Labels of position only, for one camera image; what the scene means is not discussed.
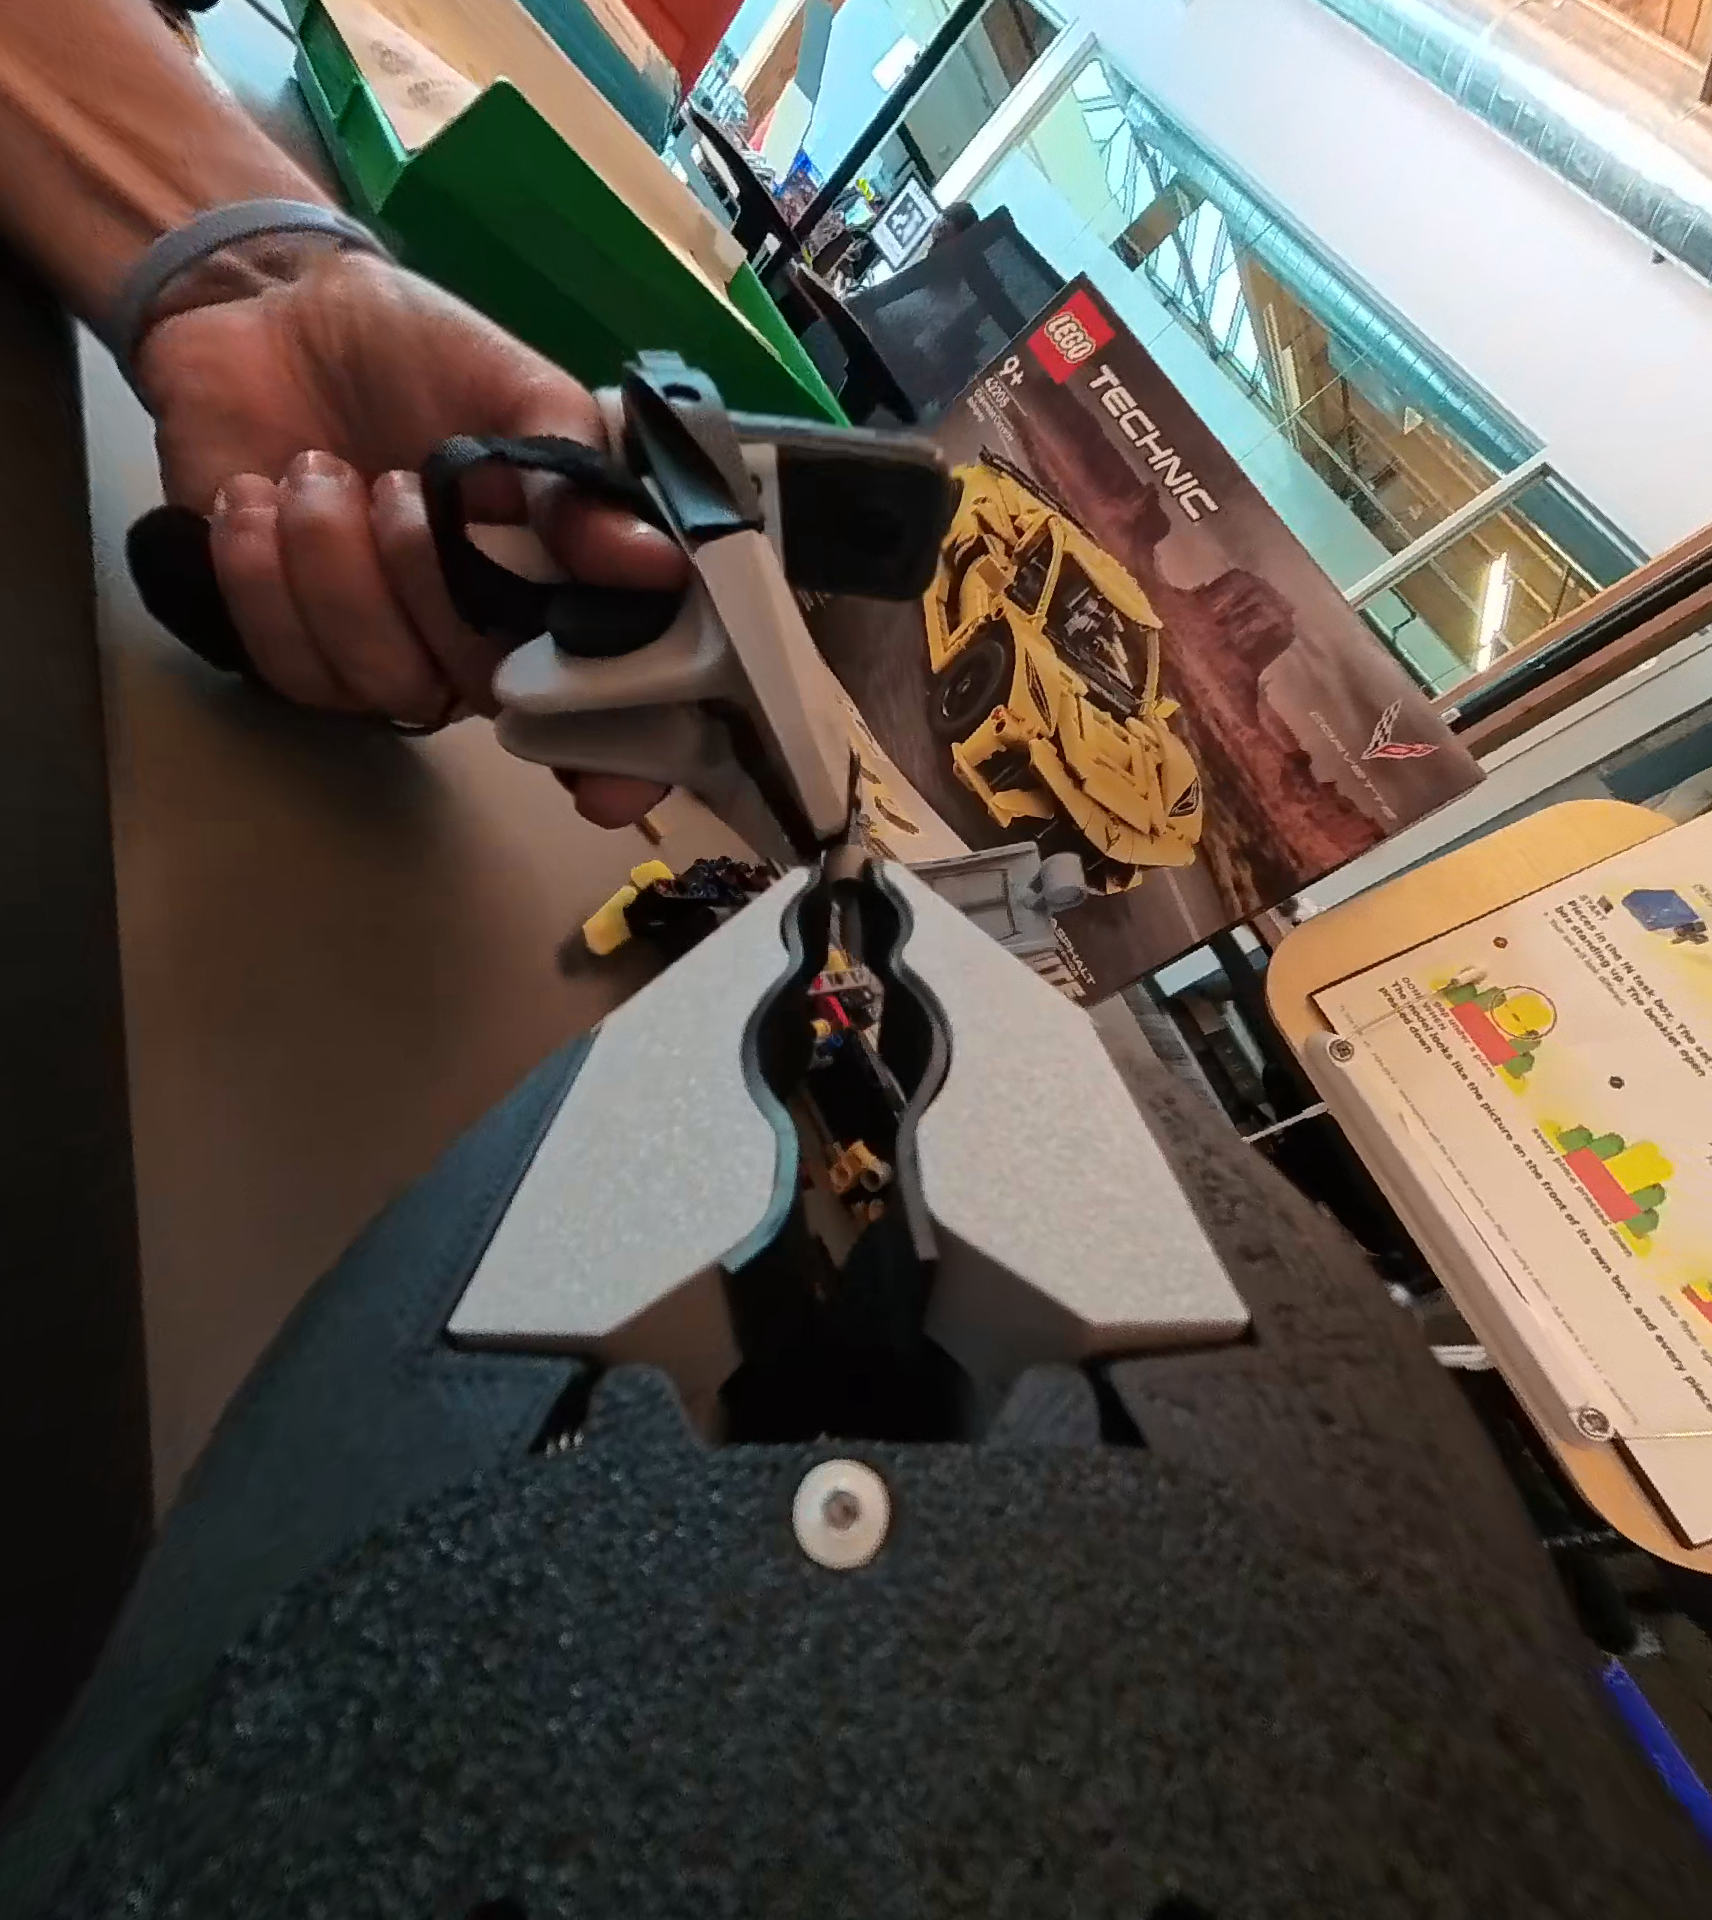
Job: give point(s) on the grey lego seat piece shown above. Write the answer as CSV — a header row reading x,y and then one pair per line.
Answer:
x,y
1014,882

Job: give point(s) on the lego car chassis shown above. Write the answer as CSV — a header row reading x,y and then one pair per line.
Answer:
x,y
693,901

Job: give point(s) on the task instruction board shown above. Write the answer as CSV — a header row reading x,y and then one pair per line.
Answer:
x,y
1577,1170

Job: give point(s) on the silver ventilation duct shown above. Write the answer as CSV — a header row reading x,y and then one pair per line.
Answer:
x,y
1589,162

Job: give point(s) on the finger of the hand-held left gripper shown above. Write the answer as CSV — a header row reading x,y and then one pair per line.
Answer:
x,y
779,692

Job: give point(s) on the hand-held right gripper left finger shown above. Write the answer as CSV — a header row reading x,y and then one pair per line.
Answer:
x,y
618,1188

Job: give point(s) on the grey wristband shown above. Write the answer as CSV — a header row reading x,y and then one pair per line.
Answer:
x,y
228,240

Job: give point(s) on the red carry case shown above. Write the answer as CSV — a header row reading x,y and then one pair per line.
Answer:
x,y
688,28

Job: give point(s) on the grey lego bush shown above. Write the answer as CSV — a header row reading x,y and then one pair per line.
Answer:
x,y
846,870

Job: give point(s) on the white paper sheets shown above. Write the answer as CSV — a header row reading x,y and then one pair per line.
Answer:
x,y
496,77

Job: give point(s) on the blue plastic bin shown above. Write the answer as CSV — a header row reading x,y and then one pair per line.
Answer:
x,y
1685,1788

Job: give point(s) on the lego set box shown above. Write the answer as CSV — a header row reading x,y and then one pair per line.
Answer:
x,y
1172,627

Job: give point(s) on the green plastic bin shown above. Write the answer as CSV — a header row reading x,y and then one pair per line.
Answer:
x,y
540,225

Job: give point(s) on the black mesh chair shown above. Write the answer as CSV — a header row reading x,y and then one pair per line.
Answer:
x,y
979,298

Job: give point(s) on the person's left hand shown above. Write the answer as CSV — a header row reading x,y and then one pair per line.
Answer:
x,y
314,452

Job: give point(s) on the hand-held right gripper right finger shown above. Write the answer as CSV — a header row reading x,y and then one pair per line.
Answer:
x,y
1068,1188

